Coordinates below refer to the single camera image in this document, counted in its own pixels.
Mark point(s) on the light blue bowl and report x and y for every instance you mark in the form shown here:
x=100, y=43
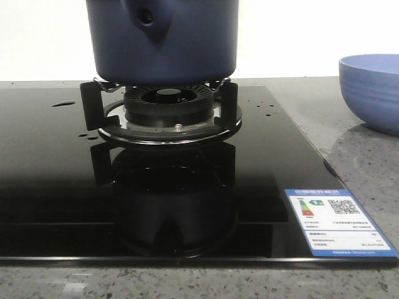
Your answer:
x=369, y=86

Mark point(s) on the black pot support grate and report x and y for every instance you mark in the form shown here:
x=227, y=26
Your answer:
x=112, y=126

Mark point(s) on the dark blue cooking pot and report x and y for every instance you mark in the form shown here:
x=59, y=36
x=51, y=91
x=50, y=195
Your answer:
x=164, y=42

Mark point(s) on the black gas burner head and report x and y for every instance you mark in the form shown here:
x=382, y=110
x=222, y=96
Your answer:
x=167, y=106

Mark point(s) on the black glass gas stove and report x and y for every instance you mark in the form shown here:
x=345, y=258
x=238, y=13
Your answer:
x=69, y=198

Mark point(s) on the blue energy efficiency label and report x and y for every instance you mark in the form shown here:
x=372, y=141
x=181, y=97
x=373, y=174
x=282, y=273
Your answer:
x=335, y=225

